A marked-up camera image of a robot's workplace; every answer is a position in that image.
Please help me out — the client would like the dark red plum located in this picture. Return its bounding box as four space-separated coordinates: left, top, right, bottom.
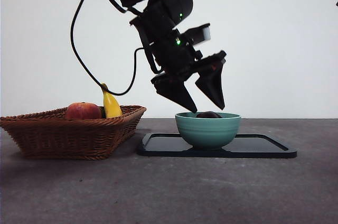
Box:
195 111 223 119

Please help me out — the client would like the black rectangular tray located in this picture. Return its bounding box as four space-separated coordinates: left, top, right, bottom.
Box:
136 132 298 158

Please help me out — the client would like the yellow banana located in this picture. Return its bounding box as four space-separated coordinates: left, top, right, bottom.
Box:
100 83 123 119

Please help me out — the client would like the teal ribbed bowl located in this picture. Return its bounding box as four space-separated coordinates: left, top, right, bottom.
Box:
175 111 242 151

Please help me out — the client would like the long black left arm cable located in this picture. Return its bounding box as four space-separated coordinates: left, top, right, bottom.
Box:
70 0 146 96

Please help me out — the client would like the red orange peach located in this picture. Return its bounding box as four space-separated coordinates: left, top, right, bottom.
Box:
65 101 102 119

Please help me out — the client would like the left wrist grey camera box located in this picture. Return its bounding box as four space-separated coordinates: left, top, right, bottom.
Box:
182 23 211 46

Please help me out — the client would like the brown wicker basket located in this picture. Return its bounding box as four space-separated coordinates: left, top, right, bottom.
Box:
0 105 147 160

